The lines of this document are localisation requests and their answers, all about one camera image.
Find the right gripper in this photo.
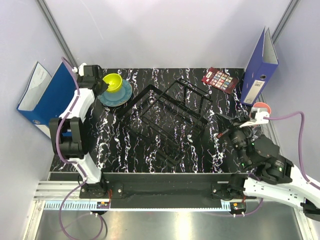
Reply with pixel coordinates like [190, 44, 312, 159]
[214, 112, 253, 168]

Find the yellow bowl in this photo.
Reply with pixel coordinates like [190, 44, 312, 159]
[102, 73, 123, 93]

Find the teal scalloped plate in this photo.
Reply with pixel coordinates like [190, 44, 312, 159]
[98, 80, 133, 107]

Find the pink plastic cup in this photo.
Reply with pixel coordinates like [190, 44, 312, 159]
[252, 102, 272, 114]

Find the black wire dish rack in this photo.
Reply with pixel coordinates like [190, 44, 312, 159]
[117, 78, 213, 166]

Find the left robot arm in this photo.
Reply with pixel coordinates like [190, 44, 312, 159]
[49, 63, 108, 199]

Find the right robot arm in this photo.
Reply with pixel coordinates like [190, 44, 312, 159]
[216, 107, 320, 221]

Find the blue binder left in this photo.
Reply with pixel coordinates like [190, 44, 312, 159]
[16, 62, 76, 137]

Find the dark red card booklet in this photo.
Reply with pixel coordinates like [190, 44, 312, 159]
[201, 67, 239, 94]

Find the purple binder right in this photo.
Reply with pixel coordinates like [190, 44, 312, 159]
[240, 27, 279, 106]

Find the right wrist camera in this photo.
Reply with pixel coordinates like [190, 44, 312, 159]
[239, 107, 270, 128]

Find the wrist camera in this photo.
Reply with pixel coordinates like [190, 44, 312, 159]
[71, 62, 88, 77]
[239, 107, 270, 128]

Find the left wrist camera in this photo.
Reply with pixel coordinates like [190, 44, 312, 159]
[71, 62, 88, 77]

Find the white cable duct rail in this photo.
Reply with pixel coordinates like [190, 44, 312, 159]
[44, 198, 247, 212]

